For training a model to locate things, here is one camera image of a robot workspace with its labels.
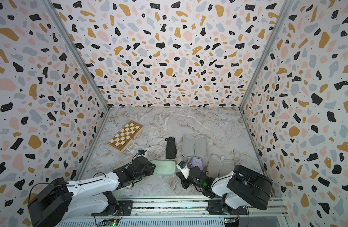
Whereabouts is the grey open sleeve right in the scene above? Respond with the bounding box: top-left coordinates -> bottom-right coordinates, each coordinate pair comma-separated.
206,155 -> 235,178

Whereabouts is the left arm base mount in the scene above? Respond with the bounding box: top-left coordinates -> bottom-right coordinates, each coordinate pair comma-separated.
95,200 -> 133,217

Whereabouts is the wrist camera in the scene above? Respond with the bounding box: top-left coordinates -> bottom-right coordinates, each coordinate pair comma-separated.
137,149 -> 146,157
176,161 -> 190,179

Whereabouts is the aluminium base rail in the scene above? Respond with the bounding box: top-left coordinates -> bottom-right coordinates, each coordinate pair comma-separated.
58,196 -> 292,227

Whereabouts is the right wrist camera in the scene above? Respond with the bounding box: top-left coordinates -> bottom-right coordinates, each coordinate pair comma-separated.
176,161 -> 190,179

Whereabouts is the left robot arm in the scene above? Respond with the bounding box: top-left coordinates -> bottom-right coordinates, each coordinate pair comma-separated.
27,156 -> 156,227

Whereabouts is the lilac folded umbrella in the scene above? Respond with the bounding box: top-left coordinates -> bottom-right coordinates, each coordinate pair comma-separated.
190,157 -> 204,172

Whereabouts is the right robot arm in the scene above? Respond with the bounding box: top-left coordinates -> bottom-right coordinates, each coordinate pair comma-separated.
176,161 -> 273,211

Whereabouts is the wooden chessboard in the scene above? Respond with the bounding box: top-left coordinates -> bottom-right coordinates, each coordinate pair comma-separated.
108,121 -> 144,153

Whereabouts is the mint green zippered sleeve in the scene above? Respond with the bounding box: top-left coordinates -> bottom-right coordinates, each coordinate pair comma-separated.
150,160 -> 177,176

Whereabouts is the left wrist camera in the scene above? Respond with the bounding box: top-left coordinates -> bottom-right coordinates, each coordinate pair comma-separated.
137,149 -> 146,157

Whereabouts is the black folded umbrella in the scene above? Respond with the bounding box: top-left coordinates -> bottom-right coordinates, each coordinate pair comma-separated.
165,137 -> 177,160

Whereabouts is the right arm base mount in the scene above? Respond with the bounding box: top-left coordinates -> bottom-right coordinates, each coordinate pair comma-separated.
207,199 -> 248,215

